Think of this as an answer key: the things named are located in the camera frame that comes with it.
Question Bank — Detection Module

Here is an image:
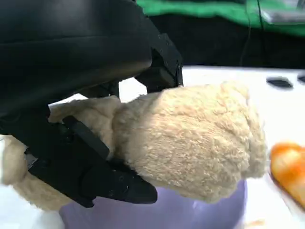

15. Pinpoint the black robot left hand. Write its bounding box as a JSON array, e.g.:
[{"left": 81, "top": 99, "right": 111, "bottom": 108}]
[{"left": 0, "top": 0, "right": 184, "bottom": 208}]

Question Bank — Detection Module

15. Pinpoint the orange and white bread roll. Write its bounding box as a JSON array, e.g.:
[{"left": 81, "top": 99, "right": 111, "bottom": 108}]
[{"left": 268, "top": 142, "right": 305, "bottom": 208}]

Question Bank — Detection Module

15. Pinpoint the green cloth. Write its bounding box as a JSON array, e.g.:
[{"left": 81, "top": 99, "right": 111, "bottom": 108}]
[{"left": 137, "top": 0, "right": 305, "bottom": 38}]

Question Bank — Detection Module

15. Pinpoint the lilac plate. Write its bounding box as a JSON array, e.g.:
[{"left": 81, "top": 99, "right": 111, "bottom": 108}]
[{"left": 58, "top": 178, "right": 248, "bottom": 229}]

